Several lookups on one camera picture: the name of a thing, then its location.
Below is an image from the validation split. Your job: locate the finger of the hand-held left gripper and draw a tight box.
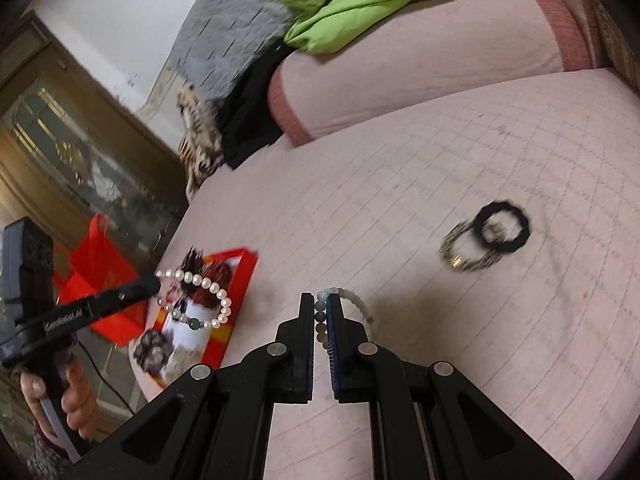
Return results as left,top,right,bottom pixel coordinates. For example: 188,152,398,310
82,275,162,323

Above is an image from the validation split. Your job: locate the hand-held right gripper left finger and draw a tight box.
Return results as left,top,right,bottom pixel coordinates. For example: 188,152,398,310
60,292,316,480

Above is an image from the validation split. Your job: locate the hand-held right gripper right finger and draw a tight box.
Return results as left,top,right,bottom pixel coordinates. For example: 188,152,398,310
325,292,576,480

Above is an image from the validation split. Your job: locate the pale green bead bracelet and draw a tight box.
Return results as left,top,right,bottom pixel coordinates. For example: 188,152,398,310
314,286,377,356

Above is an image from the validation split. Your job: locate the dark sheer dotted scrunchie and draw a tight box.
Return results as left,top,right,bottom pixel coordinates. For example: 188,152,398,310
131,329,168,376

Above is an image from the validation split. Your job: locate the red cardboard box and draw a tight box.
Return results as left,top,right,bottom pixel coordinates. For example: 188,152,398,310
127,246,260,391

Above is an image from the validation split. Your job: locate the white pearl bracelet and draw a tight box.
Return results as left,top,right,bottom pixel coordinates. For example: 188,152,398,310
155,267,233,333

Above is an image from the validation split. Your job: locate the red polka dot scrunchie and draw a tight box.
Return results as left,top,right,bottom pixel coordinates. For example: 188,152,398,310
200,260,233,306

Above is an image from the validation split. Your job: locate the person's left forearm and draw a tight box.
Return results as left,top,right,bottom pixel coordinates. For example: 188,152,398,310
25,420,81,480

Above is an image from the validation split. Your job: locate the person's left hand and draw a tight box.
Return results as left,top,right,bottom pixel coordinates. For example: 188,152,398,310
19,359,101,443

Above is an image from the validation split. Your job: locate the red paper bag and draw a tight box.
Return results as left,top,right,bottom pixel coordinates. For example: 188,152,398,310
52,212,151,346

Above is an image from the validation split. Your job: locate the wooden glass door cabinet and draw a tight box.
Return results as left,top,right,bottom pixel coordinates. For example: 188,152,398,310
0,10,191,281

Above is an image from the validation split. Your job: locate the brown floral printed cloth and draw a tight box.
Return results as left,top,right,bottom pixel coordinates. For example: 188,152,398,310
176,82,226,203

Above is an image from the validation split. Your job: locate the black cloth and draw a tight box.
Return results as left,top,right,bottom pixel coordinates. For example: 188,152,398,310
215,42,293,171

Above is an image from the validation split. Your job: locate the grey quilted blanket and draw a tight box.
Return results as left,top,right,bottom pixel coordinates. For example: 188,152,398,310
167,0,296,103

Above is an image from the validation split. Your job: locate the pink sofa back cushion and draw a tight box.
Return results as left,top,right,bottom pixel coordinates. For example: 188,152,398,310
267,0,598,148

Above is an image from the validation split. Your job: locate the lime green cloth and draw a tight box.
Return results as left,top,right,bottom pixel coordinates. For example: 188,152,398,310
284,0,516,56

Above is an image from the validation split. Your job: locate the black cable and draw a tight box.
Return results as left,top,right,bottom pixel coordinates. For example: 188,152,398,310
80,345,136,416

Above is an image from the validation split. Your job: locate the gold leopard hair tie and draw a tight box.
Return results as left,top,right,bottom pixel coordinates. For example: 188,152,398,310
440,220,506,273

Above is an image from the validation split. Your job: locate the black hair tie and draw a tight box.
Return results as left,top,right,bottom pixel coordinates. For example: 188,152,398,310
472,200,532,253

